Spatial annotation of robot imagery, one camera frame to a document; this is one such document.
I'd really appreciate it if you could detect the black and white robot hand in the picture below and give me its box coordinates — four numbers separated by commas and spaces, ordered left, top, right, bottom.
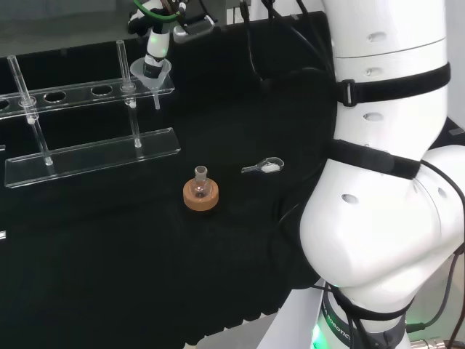
126, 0, 190, 79

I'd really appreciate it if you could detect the clear plastic funnel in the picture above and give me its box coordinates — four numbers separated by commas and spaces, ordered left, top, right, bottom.
129, 58, 173, 111

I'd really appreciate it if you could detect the clear acrylic funnel stand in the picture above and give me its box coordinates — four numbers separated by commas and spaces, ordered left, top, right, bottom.
0, 39, 182, 189

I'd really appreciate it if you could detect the small glass weighing funnel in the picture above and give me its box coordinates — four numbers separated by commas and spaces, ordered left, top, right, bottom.
240, 156, 286, 175

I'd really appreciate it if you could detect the small round-bottom glass flask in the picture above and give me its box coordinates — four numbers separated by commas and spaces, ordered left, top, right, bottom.
190, 165, 212, 199

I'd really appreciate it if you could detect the black bench cloth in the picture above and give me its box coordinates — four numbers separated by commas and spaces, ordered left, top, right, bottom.
0, 9, 339, 347

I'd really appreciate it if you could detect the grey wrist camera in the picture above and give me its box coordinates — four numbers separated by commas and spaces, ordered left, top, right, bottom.
172, 15, 218, 44

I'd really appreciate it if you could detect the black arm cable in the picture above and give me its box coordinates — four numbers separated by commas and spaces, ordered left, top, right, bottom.
238, 0, 337, 87

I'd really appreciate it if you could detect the cork ring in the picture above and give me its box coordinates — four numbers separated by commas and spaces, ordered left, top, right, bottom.
182, 177, 220, 212

